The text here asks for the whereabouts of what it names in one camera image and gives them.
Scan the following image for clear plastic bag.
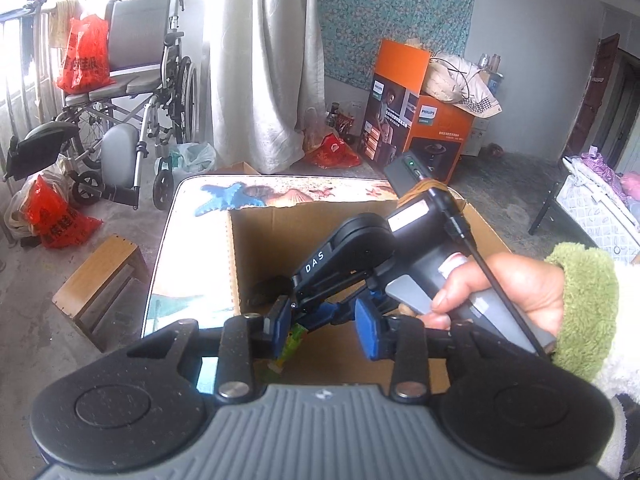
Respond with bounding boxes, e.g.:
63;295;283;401
304;110;331;152

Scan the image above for black frame chair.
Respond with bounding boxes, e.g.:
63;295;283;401
529;160;601;248

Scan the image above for person's right hand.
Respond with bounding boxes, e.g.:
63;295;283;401
417;252;566;333

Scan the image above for teal floral wall cloth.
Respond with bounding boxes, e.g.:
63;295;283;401
317;0;476;92

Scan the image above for pale curtain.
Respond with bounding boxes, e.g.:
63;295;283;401
202;0;328;173

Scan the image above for small brown cardboard box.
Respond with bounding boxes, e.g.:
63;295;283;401
217;161;261;176

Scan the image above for white green plastic bag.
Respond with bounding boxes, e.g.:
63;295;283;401
155;142;217;173

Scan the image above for green yellow tube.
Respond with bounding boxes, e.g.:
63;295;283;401
270;322;307;377

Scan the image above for yellow towel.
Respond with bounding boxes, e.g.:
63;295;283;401
49;0;83;50

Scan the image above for grey wheelchair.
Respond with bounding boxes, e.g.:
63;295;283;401
2;0;201;211

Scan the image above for red plastic bag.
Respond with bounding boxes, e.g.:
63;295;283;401
55;14;116;95
22;175;103;250

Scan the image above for starfish print table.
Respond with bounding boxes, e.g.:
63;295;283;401
141;174;468;395

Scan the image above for red bag with round logo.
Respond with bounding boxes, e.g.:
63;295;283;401
305;132;362;168

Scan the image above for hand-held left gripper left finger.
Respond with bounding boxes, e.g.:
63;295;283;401
127;297;293;405

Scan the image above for wooden stool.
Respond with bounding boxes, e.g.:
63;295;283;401
52;234;151;353

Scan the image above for white quilted cover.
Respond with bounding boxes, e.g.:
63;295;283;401
557;157;640;266

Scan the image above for white water dispenser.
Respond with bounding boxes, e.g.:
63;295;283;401
470;110;494;156

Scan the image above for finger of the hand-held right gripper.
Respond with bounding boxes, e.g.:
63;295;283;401
250;277;321;312
295;297;363;333

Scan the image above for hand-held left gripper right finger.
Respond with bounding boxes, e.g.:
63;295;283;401
356;296;501;403

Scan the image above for purple pink clothes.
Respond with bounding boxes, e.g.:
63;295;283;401
580;147;640;201

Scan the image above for metal window railing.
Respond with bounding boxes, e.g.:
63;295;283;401
0;4;57;161

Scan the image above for brown door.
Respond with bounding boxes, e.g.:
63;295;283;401
562;34;621;161

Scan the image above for orange appliance box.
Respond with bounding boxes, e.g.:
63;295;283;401
357;39;476;185

